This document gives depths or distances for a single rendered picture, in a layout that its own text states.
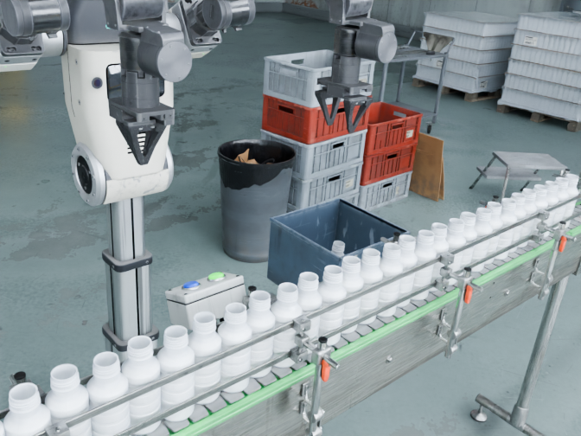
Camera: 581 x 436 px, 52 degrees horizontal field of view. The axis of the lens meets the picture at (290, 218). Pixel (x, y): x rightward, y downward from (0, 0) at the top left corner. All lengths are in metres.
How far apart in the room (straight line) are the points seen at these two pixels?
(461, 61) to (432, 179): 3.84
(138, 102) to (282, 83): 2.67
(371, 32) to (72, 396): 0.80
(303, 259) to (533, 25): 6.23
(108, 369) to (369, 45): 0.72
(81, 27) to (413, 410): 1.96
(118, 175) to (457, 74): 7.18
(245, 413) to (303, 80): 2.58
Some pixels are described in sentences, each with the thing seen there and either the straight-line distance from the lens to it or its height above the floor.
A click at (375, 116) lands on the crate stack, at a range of 4.75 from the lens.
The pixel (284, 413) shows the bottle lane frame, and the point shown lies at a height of 0.92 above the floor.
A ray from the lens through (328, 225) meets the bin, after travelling 2.08.
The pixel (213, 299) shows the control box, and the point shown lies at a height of 1.10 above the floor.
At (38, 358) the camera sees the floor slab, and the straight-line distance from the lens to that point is 2.91.
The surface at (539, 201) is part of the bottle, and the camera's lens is 1.82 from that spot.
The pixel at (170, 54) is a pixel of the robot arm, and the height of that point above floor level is 1.59.
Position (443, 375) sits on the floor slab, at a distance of 2.90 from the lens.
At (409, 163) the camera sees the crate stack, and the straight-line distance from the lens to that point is 4.60.
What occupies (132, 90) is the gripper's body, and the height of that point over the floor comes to 1.52.
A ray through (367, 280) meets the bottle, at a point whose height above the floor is 1.11.
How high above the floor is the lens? 1.74
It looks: 25 degrees down
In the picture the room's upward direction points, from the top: 5 degrees clockwise
